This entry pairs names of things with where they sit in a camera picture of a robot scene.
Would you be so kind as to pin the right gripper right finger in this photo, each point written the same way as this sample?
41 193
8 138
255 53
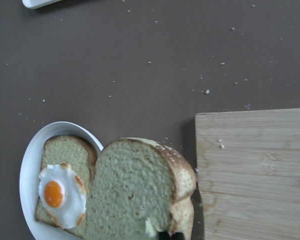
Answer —
178 236

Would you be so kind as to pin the white round plate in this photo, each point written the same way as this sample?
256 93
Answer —
29 176

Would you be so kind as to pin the fried egg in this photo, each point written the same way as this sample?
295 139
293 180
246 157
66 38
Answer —
63 195

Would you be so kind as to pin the bread slice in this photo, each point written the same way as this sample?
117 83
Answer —
82 157
141 188

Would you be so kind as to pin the wooden cutting board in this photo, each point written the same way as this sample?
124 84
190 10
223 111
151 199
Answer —
248 170

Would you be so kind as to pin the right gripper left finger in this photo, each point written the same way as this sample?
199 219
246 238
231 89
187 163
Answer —
163 235

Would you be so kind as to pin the cream rabbit serving tray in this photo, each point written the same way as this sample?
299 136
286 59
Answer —
36 4

